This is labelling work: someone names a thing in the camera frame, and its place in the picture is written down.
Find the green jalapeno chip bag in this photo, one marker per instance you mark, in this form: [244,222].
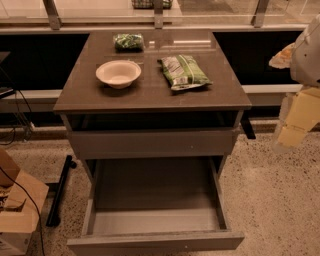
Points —
[183,72]

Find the grey drawer cabinet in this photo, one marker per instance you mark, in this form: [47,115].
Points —
[150,104]

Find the white bowl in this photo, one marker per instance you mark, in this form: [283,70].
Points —
[118,74]

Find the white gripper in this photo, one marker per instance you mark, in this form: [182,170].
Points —
[307,61]

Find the open bottom grey drawer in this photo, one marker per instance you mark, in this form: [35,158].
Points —
[146,206]

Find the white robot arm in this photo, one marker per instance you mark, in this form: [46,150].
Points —
[302,57]

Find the checkered basket behind glass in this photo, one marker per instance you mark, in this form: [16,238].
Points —
[149,4]

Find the small green snack bag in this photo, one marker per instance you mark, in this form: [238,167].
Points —
[128,42]

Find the cardboard box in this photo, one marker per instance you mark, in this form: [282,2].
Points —
[22,198]

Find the black floor bar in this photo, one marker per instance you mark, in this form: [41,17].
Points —
[53,219]

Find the metal window railing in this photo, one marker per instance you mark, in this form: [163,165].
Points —
[215,14]

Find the closed upper grey drawer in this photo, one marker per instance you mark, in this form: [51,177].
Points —
[151,144]

